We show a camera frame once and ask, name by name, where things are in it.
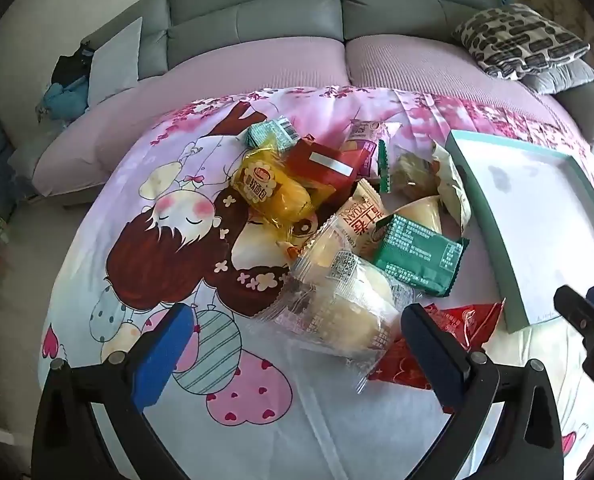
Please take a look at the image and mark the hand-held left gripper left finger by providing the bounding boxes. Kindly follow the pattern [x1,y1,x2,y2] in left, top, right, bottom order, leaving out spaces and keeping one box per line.
[32,303,196,480]

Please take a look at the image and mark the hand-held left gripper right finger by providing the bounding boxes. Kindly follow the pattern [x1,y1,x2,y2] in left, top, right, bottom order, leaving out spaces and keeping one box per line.
[401,303,566,480]

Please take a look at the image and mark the red triangular packet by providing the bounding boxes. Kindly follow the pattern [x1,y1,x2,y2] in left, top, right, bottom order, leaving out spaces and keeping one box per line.
[366,299,506,415]

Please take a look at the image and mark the teal and white shallow box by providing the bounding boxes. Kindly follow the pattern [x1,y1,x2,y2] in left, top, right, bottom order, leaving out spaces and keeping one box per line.
[444,129,594,335]

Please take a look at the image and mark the dark green packet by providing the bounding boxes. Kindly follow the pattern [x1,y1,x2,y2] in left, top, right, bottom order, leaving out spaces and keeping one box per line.
[371,213,471,299]

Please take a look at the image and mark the beige packet with red print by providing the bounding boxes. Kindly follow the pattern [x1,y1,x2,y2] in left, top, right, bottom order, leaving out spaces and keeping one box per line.
[326,179,395,261]

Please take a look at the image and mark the cream patterned packet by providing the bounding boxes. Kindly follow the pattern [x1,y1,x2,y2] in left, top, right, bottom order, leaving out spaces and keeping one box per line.
[429,141,474,235]

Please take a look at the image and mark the yellow bread packet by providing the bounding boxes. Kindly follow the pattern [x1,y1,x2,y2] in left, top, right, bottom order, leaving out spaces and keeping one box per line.
[231,147,314,224]

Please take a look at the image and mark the red packet with white stripe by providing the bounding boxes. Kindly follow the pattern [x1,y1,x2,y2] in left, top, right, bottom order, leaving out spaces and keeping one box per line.
[283,136,374,202]

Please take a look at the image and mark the pink and purple packet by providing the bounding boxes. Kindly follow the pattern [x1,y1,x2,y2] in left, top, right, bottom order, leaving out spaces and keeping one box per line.
[343,119,404,163]

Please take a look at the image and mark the light green barcode packet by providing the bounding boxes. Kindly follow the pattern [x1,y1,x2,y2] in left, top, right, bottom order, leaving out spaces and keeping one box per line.
[246,117,301,152]

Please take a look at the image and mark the printed blanket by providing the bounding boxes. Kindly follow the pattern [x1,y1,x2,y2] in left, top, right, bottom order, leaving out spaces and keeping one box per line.
[36,85,594,480]

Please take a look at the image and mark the grey cushion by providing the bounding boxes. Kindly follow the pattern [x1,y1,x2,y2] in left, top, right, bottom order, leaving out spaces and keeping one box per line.
[521,57,594,97]

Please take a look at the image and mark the black and white patterned cushion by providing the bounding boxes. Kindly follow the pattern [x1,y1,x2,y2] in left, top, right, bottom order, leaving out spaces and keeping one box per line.
[451,3,592,81]

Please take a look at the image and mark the blue cloth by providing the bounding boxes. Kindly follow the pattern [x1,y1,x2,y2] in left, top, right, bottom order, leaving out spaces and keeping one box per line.
[41,77,91,122]

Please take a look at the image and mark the light grey pillow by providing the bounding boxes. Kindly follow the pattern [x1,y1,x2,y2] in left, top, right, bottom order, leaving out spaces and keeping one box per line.
[86,16,144,107]

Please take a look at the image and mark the pink ribbed sofa cover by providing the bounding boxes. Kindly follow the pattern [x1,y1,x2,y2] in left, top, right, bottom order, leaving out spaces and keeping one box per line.
[31,34,586,209]

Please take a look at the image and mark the black bag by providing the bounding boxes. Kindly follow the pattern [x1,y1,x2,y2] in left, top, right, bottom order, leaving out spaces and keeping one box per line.
[51,41,96,87]

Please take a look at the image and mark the grey sofa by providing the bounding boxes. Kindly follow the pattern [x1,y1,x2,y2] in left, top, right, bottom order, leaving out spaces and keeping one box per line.
[7,0,594,211]

